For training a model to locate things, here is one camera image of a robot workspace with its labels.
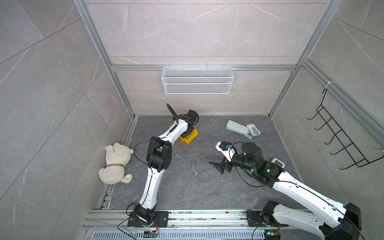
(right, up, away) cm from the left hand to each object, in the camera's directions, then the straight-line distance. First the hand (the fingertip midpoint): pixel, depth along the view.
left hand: (188, 128), depth 101 cm
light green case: (+37, 0, +9) cm, 39 cm away
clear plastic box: (+49, -1, +9) cm, 50 cm away
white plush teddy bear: (-41, -17, -15) cm, 47 cm away
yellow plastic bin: (0, -8, -2) cm, 8 cm away
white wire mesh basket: (+7, +33, -1) cm, 34 cm away
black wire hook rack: (+73, -12, -40) cm, 84 cm away
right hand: (+15, -12, -30) cm, 35 cm away
